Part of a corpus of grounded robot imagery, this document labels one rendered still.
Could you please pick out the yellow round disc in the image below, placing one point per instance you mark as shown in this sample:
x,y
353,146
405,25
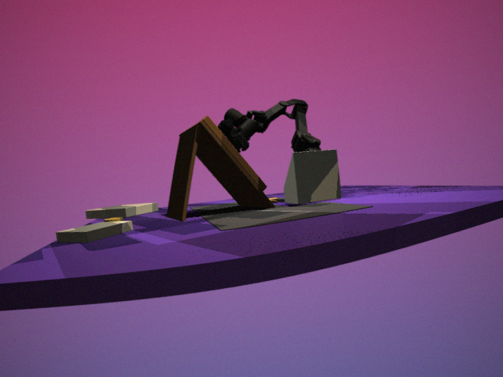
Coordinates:
x,y
114,219

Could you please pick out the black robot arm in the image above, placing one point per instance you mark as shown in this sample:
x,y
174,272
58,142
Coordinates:
x,y
302,140

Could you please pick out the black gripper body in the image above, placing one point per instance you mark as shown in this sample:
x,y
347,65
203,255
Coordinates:
x,y
240,138

